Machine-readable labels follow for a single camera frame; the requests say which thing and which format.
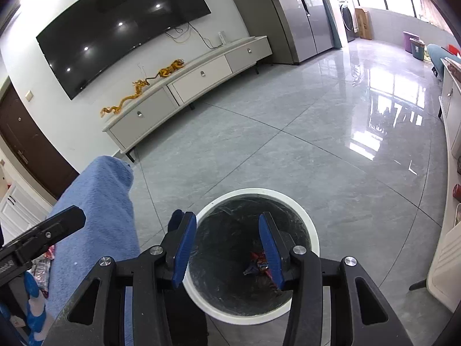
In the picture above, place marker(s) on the blue fluffy bed cover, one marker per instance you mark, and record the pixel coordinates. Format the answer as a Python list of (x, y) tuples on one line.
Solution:
[(101, 191)]

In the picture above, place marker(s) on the silver red text wrapper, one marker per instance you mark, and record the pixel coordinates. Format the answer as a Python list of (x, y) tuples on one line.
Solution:
[(41, 269)]

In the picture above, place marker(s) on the white wall cupboards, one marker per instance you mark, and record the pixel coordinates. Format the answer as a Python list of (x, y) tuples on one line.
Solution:
[(24, 202)]

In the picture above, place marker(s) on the blue white gloved left hand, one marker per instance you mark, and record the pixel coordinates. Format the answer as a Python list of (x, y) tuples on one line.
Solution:
[(24, 318)]

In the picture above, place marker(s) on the dark brown door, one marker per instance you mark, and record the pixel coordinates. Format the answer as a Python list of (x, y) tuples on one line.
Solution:
[(30, 146)]

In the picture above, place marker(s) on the black wall television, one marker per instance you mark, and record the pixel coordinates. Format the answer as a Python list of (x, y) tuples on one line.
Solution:
[(92, 35)]

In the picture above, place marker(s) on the washing machine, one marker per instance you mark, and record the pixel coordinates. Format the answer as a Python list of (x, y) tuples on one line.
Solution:
[(348, 15)]

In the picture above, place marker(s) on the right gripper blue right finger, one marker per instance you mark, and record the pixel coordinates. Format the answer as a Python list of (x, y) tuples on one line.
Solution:
[(359, 312)]

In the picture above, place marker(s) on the cardboard box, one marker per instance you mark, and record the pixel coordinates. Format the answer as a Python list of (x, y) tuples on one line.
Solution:
[(363, 21)]

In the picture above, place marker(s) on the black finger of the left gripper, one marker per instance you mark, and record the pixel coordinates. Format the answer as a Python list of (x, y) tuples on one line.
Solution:
[(37, 240)]

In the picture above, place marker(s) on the white round trash bin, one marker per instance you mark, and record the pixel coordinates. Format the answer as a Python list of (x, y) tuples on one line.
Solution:
[(227, 275)]

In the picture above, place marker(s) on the red candy bag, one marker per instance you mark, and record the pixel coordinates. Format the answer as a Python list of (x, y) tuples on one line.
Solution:
[(260, 263)]

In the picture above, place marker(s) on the golden dragon ornament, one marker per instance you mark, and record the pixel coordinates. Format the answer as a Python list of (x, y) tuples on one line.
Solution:
[(139, 86)]

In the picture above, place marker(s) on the grey steel refrigerator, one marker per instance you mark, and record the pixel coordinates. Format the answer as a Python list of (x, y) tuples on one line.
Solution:
[(296, 29)]

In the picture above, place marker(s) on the white sideboard cabinet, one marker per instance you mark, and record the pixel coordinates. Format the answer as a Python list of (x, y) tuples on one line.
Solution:
[(443, 278)]

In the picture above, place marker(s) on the grey white TV cabinet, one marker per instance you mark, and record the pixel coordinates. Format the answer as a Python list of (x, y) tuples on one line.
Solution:
[(166, 97)]

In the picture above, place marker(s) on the purple storage bin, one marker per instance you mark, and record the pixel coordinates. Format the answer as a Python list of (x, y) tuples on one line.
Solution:
[(407, 37)]

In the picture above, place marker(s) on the golden tiger ornament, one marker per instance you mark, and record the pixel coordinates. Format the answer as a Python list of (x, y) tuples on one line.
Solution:
[(172, 68)]

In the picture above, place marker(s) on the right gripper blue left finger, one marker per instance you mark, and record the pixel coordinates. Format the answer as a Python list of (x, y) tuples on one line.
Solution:
[(95, 313)]

